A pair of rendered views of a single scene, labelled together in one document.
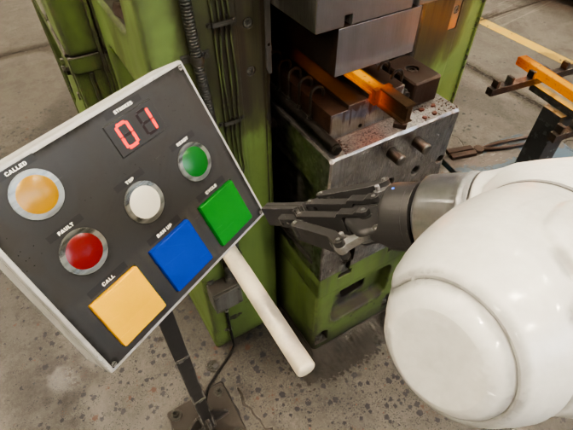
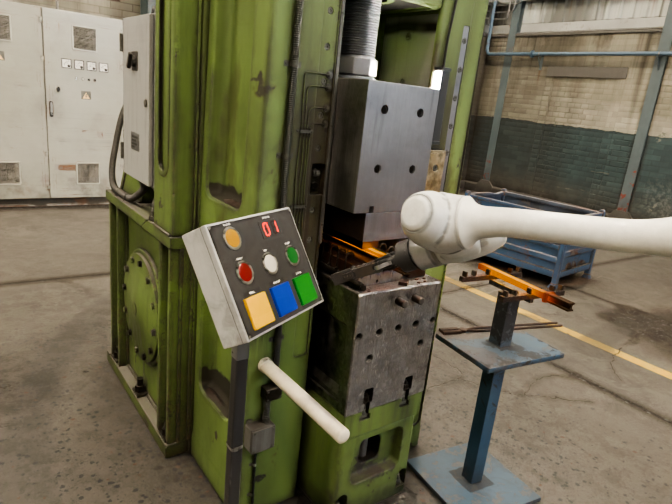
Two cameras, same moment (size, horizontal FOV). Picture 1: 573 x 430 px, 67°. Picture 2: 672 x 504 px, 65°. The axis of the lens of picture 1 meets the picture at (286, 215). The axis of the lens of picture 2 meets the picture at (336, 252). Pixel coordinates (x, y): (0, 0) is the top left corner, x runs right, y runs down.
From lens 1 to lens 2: 88 cm
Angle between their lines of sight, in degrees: 32
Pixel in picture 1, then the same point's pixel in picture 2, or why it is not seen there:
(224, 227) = (304, 294)
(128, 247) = (261, 281)
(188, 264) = (287, 304)
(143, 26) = (259, 200)
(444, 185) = not seen: hidden behind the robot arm
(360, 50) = (377, 229)
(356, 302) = (373, 471)
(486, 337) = (423, 199)
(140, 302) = (264, 310)
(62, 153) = (242, 226)
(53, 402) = not seen: outside the picture
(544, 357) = (436, 202)
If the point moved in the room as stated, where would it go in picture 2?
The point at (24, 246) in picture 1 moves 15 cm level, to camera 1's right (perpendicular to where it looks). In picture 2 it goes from (224, 258) to (291, 262)
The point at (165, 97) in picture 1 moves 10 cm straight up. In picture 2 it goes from (282, 220) to (285, 183)
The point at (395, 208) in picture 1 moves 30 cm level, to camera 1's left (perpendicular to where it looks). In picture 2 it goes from (402, 245) to (271, 234)
